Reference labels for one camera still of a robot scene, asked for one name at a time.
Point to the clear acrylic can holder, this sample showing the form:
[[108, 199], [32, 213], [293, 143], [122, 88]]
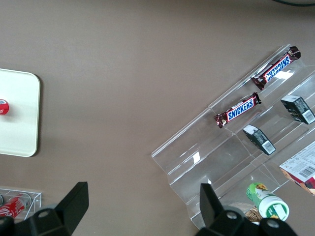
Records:
[[35, 202]]

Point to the red and white soda can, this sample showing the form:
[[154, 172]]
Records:
[[3, 107]]

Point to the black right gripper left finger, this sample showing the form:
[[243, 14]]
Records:
[[61, 216]]

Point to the green and white bottle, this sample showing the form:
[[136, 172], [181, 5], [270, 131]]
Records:
[[268, 202]]

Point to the light wicker basket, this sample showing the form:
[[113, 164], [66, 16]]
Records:
[[252, 215]]

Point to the Snickers chocolate bar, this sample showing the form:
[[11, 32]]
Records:
[[276, 68], [240, 109]]

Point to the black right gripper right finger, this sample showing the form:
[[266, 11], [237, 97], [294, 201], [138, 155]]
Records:
[[211, 211]]

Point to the white and red cookie box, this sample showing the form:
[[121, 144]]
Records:
[[301, 167]]

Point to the clear acrylic tiered display stand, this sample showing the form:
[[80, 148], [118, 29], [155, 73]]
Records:
[[211, 157]]

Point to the small black carton box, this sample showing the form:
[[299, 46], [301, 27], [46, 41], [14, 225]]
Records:
[[296, 109], [258, 138]]

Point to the red cola can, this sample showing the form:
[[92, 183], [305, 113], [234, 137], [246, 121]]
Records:
[[14, 205]]

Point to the cream plastic tray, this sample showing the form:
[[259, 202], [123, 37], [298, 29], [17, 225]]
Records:
[[22, 127]]

